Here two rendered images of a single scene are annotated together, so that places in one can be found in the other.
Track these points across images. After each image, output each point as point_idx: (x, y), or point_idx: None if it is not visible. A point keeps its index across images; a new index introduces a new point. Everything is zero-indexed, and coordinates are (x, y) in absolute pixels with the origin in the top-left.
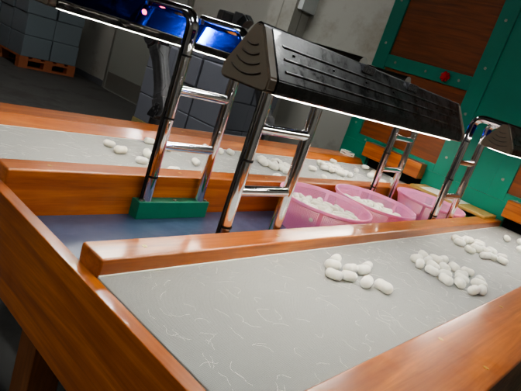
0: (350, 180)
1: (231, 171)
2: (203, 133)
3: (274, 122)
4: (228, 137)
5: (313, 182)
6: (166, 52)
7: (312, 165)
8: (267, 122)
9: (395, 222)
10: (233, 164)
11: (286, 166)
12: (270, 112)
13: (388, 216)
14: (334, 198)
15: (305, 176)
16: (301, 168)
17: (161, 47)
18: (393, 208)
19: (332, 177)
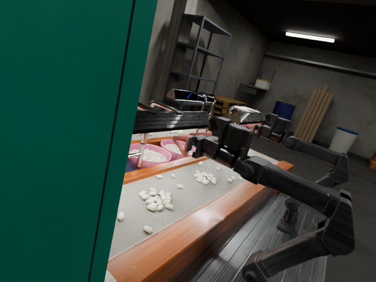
0: (154, 172)
1: (218, 164)
2: (254, 189)
3: (248, 263)
4: (243, 193)
5: (183, 158)
6: (324, 176)
7: (177, 201)
8: (252, 254)
9: (149, 141)
10: (221, 170)
11: (198, 174)
12: (261, 257)
13: (148, 145)
14: (172, 153)
15: (184, 175)
16: (187, 187)
17: (327, 174)
18: (131, 158)
19: (162, 186)
